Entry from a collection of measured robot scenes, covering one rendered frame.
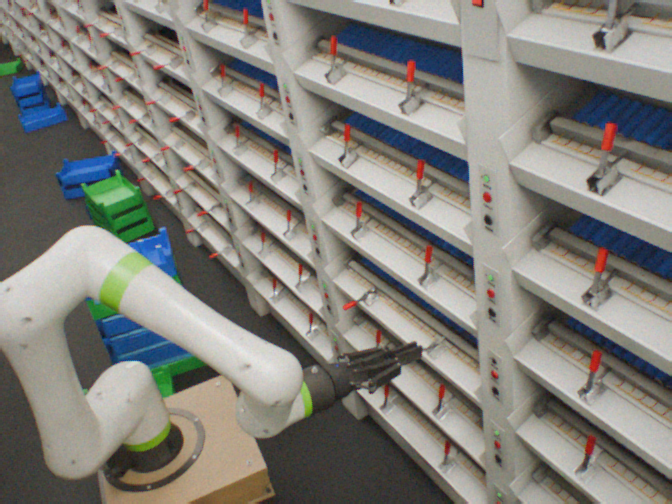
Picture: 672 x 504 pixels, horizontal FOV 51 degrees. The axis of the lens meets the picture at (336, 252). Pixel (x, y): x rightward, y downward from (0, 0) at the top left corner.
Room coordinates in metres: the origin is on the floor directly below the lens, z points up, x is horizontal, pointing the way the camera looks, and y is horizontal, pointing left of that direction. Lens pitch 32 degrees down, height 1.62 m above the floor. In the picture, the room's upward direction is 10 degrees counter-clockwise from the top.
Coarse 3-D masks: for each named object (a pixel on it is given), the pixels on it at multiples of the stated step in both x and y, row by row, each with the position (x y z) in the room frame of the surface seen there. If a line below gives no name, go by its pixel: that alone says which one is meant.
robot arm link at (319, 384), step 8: (312, 368) 1.09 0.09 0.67; (320, 368) 1.09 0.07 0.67; (304, 376) 1.07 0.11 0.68; (312, 376) 1.07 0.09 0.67; (320, 376) 1.07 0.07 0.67; (328, 376) 1.07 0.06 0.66; (312, 384) 1.05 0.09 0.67; (320, 384) 1.05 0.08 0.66; (328, 384) 1.05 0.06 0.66; (312, 392) 1.04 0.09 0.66; (320, 392) 1.04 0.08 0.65; (328, 392) 1.04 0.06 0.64; (312, 400) 1.03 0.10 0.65; (320, 400) 1.03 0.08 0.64; (328, 400) 1.04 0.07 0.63; (312, 408) 1.02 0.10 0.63; (320, 408) 1.03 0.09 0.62; (328, 408) 1.05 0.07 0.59
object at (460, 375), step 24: (336, 264) 1.59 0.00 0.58; (360, 288) 1.51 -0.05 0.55; (384, 312) 1.39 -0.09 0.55; (408, 312) 1.36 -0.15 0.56; (408, 336) 1.29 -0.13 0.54; (432, 336) 1.26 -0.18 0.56; (432, 360) 1.20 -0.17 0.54; (456, 360) 1.17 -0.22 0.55; (456, 384) 1.12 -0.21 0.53; (480, 384) 1.04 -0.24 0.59
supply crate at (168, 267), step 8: (160, 232) 2.16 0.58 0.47; (144, 240) 2.16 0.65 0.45; (152, 240) 2.16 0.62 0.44; (160, 240) 2.17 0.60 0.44; (168, 240) 2.13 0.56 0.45; (136, 248) 2.15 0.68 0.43; (152, 248) 2.16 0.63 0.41; (168, 248) 2.16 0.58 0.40; (152, 256) 2.12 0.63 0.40; (168, 256) 1.98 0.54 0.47; (160, 264) 1.97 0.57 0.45; (168, 264) 1.98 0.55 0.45; (168, 272) 1.98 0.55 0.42; (176, 272) 1.98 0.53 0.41
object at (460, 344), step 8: (352, 264) 1.57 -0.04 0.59; (352, 272) 1.56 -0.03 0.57; (360, 272) 1.53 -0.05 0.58; (368, 272) 1.52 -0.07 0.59; (368, 280) 1.50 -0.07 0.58; (376, 280) 1.48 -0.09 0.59; (384, 288) 1.44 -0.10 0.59; (392, 296) 1.40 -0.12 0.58; (400, 296) 1.39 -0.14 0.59; (400, 304) 1.37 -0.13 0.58; (408, 304) 1.36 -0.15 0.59; (400, 312) 1.36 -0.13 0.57; (416, 312) 1.32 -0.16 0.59; (424, 312) 1.31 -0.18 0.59; (408, 320) 1.33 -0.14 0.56; (424, 320) 1.29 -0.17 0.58; (432, 320) 1.28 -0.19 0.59; (432, 328) 1.27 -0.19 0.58; (440, 328) 1.25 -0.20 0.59; (448, 336) 1.22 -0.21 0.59; (456, 336) 1.21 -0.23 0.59; (456, 344) 1.19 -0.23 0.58; (464, 344) 1.18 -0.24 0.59; (464, 352) 1.17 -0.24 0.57; (472, 352) 1.15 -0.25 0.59; (472, 360) 1.14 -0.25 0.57; (472, 368) 1.12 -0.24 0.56
